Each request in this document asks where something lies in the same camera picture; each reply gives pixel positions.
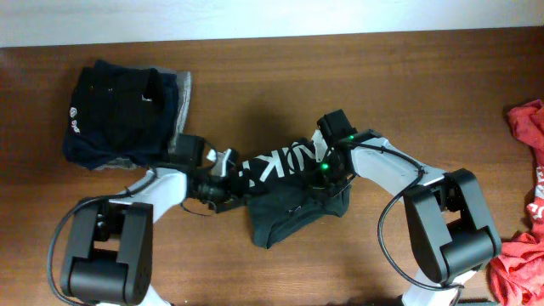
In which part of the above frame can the dark green Nike t-shirt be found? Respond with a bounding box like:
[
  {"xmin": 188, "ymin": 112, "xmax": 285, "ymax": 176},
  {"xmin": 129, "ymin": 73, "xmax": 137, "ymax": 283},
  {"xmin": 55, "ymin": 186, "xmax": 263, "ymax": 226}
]
[{"xmin": 235, "ymin": 138, "xmax": 351, "ymax": 249}]

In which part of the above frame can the folded navy garment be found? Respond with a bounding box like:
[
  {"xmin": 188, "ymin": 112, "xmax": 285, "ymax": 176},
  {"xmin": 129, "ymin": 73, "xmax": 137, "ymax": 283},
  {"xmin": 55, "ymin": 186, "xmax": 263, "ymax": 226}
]
[{"xmin": 62, "ymin": 60, "xmax": 178, "ymax": 170}]

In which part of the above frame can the folded black garment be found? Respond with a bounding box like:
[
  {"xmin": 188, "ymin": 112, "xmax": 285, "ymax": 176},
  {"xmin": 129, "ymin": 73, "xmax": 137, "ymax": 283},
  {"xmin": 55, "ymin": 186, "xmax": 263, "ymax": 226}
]
[{"xmin": 71, "ymin": 67, "xmax": 166, "ymax": 151}]

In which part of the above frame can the folded grey garment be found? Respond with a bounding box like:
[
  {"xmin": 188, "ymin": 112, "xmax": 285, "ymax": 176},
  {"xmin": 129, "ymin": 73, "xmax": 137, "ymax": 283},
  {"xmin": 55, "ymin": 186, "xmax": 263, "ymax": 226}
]
[{"xmin": 95, "ymin": 66, "xmax": 192, "ymax": 171}]

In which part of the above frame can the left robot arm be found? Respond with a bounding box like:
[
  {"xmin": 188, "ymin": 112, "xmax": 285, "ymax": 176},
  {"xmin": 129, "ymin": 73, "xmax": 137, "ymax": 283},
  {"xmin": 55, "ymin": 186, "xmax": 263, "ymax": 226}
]
[{"xmin": 47, "ymin": 134, "xmax": 238, "ymax": 305}]

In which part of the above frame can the red t-shirt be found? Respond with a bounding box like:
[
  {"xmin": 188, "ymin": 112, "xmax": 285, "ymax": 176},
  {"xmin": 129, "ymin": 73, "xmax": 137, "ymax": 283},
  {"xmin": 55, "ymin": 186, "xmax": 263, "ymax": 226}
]
[{"xmin": 488, "ymin": 99, "xmax": 543, "ymax": 306}]

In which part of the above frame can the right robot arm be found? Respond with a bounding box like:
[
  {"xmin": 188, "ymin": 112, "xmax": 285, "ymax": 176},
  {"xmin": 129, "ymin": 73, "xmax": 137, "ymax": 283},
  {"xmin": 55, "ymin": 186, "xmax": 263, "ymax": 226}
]
[{"xmin": 312, "ymin": 110, "xmax": 502, "ymax": 305}]

